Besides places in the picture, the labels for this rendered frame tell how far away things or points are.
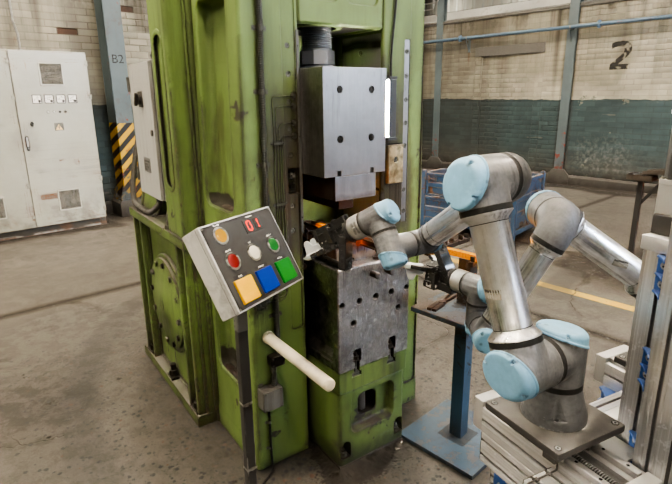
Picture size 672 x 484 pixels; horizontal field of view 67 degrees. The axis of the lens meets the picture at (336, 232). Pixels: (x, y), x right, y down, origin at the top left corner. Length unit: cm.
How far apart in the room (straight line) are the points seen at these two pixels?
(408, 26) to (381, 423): 174
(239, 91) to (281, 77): 17
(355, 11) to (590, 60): 777
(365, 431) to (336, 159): 121
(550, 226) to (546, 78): 857
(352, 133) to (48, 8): 604
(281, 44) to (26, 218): 532
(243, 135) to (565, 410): 132
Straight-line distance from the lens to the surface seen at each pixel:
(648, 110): 936
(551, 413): 133
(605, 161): 959
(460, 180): 113
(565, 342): 125
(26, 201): 688
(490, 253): 114
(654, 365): 135
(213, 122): 224
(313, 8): 205
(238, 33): 189
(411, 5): 236
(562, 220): 148
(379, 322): 218
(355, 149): 197
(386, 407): 249
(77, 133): 693
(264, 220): 172
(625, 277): 173
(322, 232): 154
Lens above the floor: 156
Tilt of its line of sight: 15 degrees down
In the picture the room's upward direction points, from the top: 1 degrees counter-clockwise
